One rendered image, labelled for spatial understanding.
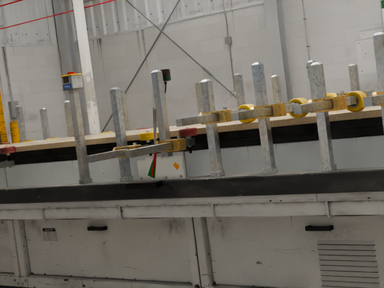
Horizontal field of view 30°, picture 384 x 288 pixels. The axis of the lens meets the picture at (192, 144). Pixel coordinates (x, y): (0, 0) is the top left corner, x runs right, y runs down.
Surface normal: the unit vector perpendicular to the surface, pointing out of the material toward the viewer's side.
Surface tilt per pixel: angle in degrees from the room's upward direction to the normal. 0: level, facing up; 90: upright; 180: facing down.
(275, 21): 90
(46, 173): 90
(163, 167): 90
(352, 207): 90
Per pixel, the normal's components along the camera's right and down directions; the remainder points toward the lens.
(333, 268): -0.54, -0.51
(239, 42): -0.58, 0.11
